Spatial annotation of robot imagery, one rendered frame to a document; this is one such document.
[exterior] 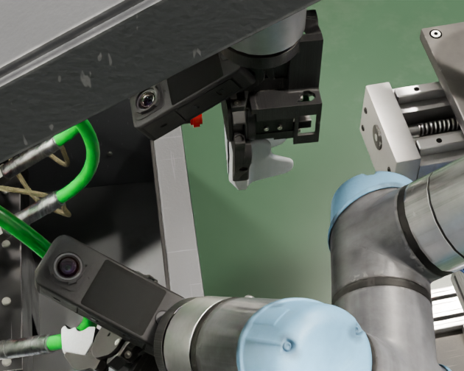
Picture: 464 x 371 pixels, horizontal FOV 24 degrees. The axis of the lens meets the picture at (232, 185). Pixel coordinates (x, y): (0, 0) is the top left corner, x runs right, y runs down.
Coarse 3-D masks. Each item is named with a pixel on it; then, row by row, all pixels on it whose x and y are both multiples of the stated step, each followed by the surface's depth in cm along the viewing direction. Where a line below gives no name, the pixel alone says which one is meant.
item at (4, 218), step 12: (0, 216) 83; (12, 216) 84; (12, 228) 84; (24, 228) 84; (24, 240) 85; (36, 240) 85; (36, 252) 86; (84, 324) 93; (96, 324) 93; (60, 336) 98; (60, 348) 98
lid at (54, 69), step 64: (0, 0) 39; (64, 0) 37; (128, 0) 35; (192, 0) 35; (256, 0) 35; (320, 0) 36; (0, 64) 37; (64, 64) 37; (128, 64) 37; (192, 64) 37; (0, 128) 39; (64, 128) 39
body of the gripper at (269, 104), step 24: (312, 24) 90; (288, 48) 87; (312, 48) 88; (264, 72) 91; (288, 72) 91; (312, 72) 91; (240, 96) 92; (264, 96) 92; (288, 96) 92; (240, 120) 92; (264, 120) 92; (288, 120) 94
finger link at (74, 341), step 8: (64, 328) 94; (72, 328) 93; (88, 328) 90; (96, 328) 89; (64, 336) 93; (72, 336) 92; (80, 336) 90; (88, 336) 89; (64, 344) 92; (72, 344) 91; (80, 344) 89; (88, 344) 88; (64, 352) 91; (72, 352) 90; (80, 352) 88
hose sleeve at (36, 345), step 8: (32, 336) 100; (40, 336) 100; (48, 336) 99; (0, 344) 102; (8, 344) 102; (16, 344) 101; (24, 344) 100; (32, 344) 100; (40, 344) 99; (0, 352) 102; (8, 352) 102; (16, 352) 101; (24, 352) 100; (32, 352) 100; (40, 352) 99; (48, 352) 99
